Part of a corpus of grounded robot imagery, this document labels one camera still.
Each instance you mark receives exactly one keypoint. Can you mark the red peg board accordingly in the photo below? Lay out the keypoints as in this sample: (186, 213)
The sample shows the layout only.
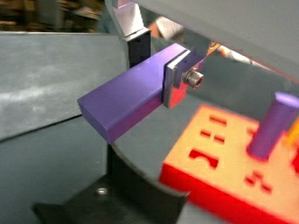
(241, 189)

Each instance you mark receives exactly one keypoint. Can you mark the black curved fixture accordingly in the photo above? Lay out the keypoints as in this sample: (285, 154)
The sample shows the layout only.
(124, 197)

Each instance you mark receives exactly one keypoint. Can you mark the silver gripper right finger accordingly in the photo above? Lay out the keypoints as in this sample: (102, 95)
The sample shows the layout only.
(181, 73)

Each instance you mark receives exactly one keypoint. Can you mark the purple cylinder peg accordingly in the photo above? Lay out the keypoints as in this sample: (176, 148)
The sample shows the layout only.
(279, 117)

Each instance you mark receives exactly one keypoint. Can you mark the yellow arch peg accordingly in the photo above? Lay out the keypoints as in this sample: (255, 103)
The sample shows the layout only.
(292, 134)

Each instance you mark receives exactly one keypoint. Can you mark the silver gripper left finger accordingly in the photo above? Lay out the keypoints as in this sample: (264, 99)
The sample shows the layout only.
(134, 36)

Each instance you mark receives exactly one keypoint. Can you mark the purple rectangular block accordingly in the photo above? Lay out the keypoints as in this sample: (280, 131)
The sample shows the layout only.
(121, 102)

